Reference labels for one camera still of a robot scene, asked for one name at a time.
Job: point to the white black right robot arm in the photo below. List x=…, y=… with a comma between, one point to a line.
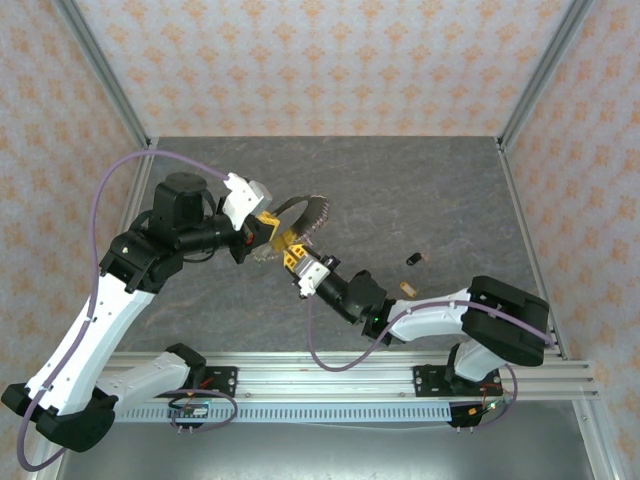
x=505, y=320

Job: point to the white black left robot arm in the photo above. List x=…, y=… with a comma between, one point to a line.
x=90, y=340

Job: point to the black head key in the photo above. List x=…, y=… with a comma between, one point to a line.
x=414, y=259

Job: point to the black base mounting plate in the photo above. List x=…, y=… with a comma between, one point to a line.
x=425, y=385
x=225, y=382

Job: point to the small circuit board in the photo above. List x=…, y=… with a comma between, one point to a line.
x=475, y=411
x=192, y=411

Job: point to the grey metal panel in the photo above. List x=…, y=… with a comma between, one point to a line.
x=325, y=455

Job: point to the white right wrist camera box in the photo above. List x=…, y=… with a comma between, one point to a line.
x=312, y=280

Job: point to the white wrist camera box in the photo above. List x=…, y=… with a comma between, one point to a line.
x=245, y=197
x=312, y=280

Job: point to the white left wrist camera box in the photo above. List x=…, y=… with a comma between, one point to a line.
x=245, y=197

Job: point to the aluminium table side rail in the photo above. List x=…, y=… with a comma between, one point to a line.
x=136, y=200
x=522, y=220

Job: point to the aluminium mounting rail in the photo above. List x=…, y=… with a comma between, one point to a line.
x=325, y=382

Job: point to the aluminium frame post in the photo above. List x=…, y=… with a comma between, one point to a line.
x=105, y=75
x=542, y=75

